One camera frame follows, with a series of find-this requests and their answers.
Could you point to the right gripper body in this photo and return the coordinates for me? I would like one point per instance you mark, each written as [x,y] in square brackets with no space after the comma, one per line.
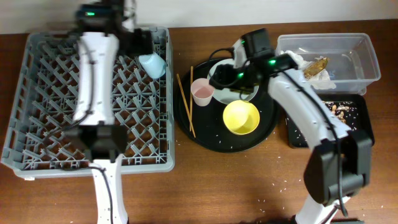
[239,79]

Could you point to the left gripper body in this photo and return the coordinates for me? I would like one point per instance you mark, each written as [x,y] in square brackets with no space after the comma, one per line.
[135,44]

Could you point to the blue plastic cup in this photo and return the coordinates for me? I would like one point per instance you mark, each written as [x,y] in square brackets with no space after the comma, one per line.
[153,64]

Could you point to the white ceramic plate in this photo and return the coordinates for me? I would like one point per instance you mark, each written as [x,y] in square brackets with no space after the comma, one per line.
[226,96]

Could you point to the yellow bowl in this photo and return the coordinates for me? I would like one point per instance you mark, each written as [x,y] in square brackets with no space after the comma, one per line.
[241,117]

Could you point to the pink plastic cup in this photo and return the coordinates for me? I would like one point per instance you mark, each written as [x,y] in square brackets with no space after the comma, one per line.
[202,91]

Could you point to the gold foil wrapper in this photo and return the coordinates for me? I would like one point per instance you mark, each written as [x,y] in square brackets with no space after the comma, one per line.
[315,68]

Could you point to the white paper napkin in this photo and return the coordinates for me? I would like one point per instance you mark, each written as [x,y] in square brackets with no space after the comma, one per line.
[320,77]

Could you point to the food scraps pile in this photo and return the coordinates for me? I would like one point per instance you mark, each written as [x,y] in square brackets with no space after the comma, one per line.
[338,109]

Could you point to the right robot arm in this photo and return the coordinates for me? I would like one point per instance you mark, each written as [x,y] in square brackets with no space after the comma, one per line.
[340,162]

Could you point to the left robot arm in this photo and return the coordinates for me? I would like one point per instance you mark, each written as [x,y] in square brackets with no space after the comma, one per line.
[104,29]

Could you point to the grey dishwasher rack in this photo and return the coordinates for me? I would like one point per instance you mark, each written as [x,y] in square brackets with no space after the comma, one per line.
[46,96]

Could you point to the right wooden chopstick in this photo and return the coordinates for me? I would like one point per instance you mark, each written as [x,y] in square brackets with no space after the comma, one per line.
[191,96]

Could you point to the wooden chopstick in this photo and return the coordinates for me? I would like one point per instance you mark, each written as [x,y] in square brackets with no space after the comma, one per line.
[186,105]
[191,96]

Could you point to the round black tray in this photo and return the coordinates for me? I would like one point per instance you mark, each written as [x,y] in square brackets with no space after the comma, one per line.
[210,131]

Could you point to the left wooden chopstick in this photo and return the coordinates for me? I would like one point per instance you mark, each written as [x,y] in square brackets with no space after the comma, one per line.
[186,105]

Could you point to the clear plastic bin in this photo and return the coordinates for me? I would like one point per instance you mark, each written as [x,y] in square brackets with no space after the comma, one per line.
[352,61]

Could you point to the black rectangular tray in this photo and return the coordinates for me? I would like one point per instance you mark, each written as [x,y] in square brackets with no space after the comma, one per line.
[357,118]

